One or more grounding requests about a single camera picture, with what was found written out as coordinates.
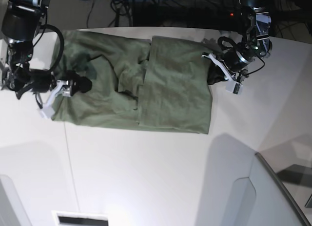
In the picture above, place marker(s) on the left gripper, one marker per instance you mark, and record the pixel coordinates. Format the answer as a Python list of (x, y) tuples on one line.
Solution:
[(229, 67)]

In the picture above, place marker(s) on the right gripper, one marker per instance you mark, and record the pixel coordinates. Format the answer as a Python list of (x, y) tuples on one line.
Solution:
[(46, 88)]

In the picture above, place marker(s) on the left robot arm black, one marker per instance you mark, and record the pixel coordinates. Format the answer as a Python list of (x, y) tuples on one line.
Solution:
[(254, 22)]

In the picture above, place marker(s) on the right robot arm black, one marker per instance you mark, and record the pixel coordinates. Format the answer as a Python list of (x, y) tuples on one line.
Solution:
[(22, 22)]

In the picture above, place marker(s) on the green t-shirt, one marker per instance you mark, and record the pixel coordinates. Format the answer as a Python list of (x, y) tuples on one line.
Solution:
[(137, 84)]

